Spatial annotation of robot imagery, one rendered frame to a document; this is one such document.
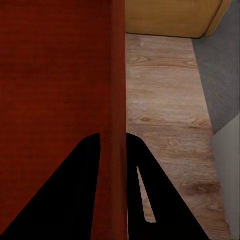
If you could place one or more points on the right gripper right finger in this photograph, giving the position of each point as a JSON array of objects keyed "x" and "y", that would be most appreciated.
[{"x": 174, "y": 219}]

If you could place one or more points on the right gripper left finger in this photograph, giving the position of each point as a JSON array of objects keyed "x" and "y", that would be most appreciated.
[{"x": 63, "y": 208}]

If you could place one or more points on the door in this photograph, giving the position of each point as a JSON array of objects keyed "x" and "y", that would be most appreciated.
[{"x": 174, "y": 18}]

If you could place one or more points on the storage box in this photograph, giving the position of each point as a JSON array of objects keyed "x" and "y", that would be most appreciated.
[{"x": 62, "y": 79}]

